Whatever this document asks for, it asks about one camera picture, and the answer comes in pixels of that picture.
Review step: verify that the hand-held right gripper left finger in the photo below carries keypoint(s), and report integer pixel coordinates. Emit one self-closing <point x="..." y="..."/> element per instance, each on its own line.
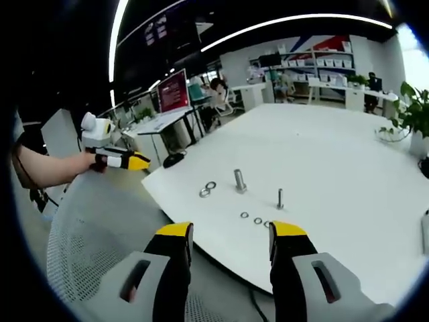
<point x="167" y="268"/>

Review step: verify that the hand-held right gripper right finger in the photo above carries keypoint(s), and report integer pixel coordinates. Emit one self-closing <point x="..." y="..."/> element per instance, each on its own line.
<point x="295" y="265"/>

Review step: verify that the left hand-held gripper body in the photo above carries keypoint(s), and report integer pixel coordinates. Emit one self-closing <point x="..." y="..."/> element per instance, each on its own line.
<point x="95" y="132"/>

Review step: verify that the small steel washer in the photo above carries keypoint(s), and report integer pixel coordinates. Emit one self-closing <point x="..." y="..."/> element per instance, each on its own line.
<point x="244" y="214"/>
<point x="266" y="224"/>
<point x="257" y="221"/>

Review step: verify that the small threaded steel stud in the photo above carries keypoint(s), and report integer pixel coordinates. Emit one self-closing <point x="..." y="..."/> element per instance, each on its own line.
<point x="280" y="199"/>

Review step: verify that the steel nut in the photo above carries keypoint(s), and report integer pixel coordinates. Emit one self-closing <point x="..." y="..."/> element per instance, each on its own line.
<point x="204" y="192"/>

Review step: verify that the large steel washer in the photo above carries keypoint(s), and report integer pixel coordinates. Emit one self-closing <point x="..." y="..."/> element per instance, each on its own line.
<point x="210" y="185"/>

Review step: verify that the large threaded steel stud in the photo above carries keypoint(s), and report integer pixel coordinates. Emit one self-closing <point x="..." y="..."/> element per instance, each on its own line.
<point x="240" y="182"/>

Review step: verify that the person's left hand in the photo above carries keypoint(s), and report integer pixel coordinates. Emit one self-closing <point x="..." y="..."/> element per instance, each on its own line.
<point x="90" y="164"/>

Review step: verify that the black computer mouse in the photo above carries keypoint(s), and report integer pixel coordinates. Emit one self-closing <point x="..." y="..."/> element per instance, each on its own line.
<point x="173" y="160"/>

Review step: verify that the small green plants on desk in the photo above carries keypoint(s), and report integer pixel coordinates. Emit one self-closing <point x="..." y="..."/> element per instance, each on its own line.
<point x="144" y="114"/>

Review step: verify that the white desk with black legs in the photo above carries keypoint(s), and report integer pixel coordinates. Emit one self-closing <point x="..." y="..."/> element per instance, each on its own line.
<point x="167" y="122"/>

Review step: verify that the white mesh office chair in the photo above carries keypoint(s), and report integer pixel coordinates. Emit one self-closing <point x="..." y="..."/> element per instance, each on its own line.
<point x="94" y="231"/>

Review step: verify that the monitor with red screen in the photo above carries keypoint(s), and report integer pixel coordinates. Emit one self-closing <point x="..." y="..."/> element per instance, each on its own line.
<point x="172" y="90"/>

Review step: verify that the curved ceiling light strip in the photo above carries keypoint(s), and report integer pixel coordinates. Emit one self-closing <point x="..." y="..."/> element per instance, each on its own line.
<point x="115" y="40"/>
<point x="295" y="21"/>

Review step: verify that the white swivel chair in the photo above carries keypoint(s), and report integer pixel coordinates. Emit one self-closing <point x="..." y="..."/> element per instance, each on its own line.
<point x="226" y="104"/>

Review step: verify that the hanging ceiling display screen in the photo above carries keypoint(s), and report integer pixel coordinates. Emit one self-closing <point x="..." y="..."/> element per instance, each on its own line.
<point x="157" y="30"/>

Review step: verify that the long white background desk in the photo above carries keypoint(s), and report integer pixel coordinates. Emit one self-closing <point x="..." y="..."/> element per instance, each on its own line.
<point x="352" y="92"/>

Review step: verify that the large green potted plant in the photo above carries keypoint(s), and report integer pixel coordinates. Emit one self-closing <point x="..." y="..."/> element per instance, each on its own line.
<point x="414" y="117"/>

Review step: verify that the small green desk plant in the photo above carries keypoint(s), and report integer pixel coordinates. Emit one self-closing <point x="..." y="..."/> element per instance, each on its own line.
<point x="358" y="80"/>

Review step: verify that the shelf with white bins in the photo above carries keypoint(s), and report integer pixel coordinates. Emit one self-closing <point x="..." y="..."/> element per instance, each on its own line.
<point x="315" y="67"/>

